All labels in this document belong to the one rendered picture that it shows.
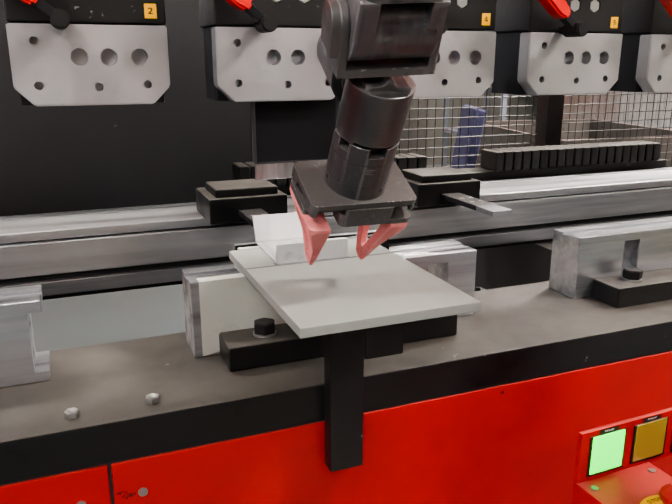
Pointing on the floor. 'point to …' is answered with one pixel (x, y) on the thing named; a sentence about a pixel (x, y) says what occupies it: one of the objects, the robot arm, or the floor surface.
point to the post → (549, 120)
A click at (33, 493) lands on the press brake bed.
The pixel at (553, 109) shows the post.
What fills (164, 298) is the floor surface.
